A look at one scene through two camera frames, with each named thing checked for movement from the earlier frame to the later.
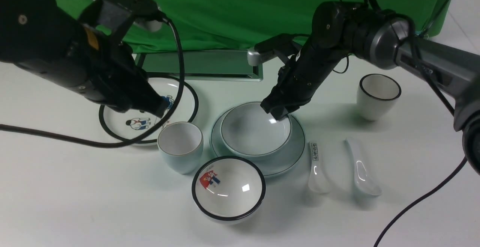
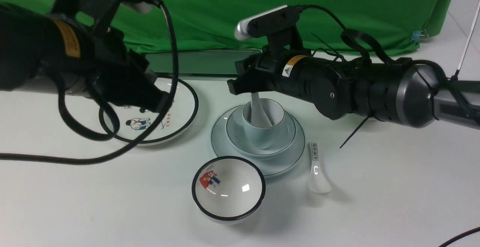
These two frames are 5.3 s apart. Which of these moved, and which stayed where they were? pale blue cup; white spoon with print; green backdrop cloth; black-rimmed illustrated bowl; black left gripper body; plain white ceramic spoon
Moved: plain white ceramic spoon; pale blue cup
Stayed: black left gripper body; white spoon with print; green backdrop cloth; black-rimmed illustrated bowl
